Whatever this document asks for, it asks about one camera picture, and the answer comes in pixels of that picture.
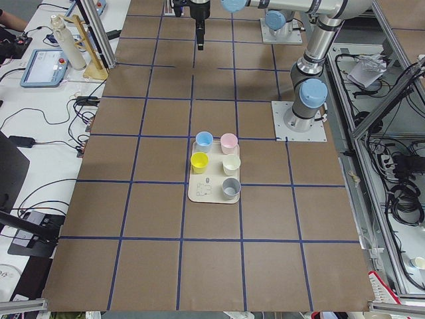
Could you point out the black power adapter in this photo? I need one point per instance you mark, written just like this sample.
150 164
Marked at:
22 141

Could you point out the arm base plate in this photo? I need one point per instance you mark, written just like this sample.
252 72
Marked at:
289 34
289 128

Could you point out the teach pendant tablet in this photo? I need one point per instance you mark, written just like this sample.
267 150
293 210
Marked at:
45 69

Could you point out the white water bottle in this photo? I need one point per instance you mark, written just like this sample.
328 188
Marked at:
67 43

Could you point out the grey plastic cup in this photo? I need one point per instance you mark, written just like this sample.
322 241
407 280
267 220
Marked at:
231 188

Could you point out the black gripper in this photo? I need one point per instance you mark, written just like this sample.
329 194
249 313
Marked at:
198 10

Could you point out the pink plastic cup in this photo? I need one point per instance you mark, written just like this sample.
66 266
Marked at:
228 143

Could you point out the pale green plastic cup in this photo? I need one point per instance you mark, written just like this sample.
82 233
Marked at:
231 164

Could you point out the aluminium frame post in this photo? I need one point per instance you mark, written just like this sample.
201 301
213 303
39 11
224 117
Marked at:
97 31

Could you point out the blue cup on tray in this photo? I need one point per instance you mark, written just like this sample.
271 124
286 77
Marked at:
204 142

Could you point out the yellow plastic cup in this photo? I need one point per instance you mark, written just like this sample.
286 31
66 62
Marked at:
199 162

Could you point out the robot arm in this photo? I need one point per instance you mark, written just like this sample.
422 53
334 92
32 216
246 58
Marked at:
279 22
310 95

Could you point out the wooden stand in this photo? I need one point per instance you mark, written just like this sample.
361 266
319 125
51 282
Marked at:
95 68

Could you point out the cream plastic tray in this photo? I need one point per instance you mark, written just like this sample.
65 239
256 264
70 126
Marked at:
207 187

